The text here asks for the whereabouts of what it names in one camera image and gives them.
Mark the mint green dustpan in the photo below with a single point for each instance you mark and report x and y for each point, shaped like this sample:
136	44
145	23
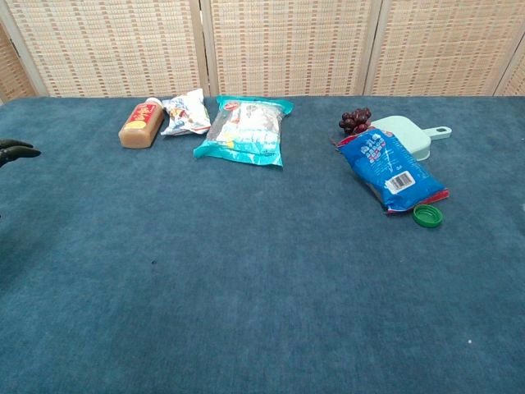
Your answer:
415	135

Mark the brown drink bottle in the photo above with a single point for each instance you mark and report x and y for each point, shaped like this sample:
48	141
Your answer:
139	127

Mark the teal snack bag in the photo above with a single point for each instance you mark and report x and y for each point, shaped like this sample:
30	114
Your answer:
246	131

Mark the blue snack bag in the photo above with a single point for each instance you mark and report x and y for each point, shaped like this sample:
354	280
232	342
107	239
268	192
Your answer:
385	164

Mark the blue felt table mat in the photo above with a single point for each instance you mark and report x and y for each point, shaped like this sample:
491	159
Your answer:
205	287

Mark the small white snack packet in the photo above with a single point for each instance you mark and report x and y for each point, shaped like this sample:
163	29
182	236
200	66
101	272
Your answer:
186	115

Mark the bunch of red grapes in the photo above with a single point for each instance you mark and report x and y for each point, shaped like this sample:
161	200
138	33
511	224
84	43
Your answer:
354	119

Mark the green bottle cap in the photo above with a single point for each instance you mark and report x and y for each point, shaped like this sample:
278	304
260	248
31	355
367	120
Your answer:
427	216

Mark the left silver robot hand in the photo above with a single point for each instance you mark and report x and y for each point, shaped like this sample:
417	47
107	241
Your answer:
16	151

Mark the woven bamboo screen panel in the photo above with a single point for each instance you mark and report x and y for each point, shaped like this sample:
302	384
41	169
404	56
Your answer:
517	78
10	70
287	45
110	45
443	45

